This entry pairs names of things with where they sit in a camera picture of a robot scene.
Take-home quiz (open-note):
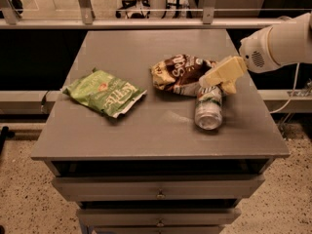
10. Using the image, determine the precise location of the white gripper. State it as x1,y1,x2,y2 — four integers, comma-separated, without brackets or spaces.
199,27,280,95

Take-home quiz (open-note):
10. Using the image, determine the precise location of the silver 7up can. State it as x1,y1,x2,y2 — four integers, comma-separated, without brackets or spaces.
194,86,222,130

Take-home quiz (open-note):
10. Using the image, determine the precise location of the brown chip bag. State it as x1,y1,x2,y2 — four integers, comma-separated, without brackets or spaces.
150,54,216,97

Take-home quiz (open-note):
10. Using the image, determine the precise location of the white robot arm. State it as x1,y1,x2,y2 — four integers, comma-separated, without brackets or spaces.
199,13,312,95

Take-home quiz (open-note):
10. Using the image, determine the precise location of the green Kettle chip bag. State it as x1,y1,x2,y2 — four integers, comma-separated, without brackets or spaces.
62,68,147,118

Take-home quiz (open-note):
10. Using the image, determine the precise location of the grey drawer cabinet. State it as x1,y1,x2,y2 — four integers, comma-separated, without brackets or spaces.
31,29,289,234

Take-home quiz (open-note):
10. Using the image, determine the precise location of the top grey drawer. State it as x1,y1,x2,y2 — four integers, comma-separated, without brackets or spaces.
52,175,264,202

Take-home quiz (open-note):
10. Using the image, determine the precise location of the grey drawer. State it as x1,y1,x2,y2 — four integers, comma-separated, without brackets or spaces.
52,175,264,202
77,209,241,227

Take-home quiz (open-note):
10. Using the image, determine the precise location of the top drawer knob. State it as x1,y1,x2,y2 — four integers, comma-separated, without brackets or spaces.
156,189,166,200

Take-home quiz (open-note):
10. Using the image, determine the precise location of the drawer knob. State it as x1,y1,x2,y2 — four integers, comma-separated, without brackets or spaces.
156,219,165,228
156,189,166,200

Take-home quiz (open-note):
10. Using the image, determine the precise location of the white cable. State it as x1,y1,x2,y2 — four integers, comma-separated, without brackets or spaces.
268,62,301,115

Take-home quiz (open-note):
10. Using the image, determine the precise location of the black cable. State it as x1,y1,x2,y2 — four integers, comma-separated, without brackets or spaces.
40,90,52,115

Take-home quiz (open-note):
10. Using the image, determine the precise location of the metal railing frame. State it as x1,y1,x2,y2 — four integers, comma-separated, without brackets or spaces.
0,0,312,30

